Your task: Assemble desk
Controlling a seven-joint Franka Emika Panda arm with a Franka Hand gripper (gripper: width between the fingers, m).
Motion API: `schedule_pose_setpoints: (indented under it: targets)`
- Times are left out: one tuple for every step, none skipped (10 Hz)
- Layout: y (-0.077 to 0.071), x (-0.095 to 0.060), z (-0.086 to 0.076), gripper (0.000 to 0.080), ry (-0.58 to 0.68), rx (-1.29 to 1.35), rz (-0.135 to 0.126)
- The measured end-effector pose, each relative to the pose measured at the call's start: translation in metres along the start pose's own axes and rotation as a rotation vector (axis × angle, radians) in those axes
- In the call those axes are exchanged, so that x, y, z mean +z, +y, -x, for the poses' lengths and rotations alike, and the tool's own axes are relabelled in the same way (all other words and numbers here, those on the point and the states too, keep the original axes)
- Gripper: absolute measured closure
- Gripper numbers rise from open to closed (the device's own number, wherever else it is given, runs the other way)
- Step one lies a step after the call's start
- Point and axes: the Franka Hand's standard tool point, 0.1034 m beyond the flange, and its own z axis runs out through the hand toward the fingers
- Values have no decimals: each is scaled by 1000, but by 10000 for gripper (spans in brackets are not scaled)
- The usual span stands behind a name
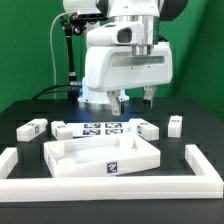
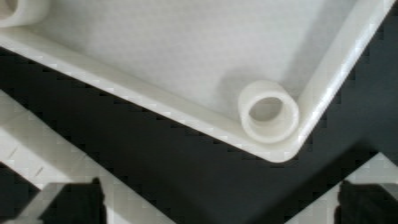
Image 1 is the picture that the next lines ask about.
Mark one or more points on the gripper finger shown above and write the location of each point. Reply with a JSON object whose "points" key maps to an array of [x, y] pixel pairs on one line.
{"points": [[149, 92], [113, 97]]}

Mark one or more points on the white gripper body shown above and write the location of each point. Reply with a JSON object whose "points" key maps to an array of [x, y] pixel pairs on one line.
{"points": [[115, 68]]}

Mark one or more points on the white desk top tray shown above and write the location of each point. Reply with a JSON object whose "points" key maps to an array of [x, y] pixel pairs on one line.
{"points": [[100, 156]]}

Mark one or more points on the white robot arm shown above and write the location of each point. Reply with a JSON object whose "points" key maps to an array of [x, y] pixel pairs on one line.
{"points": [[133, 23]]}

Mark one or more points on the marker tag sheet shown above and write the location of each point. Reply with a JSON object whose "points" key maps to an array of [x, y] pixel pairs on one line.
{"points": [[98, 128]]}

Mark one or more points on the camera on stand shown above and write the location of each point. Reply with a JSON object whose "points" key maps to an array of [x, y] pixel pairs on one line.
{"points": [[91, 15]]}

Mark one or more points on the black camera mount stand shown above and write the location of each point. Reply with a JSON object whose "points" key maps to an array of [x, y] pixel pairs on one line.
{"points": [[70, 50]]}

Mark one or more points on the white U-shaped frame fence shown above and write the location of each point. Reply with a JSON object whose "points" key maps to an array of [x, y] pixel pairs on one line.
{"points": [[204, 183]]}

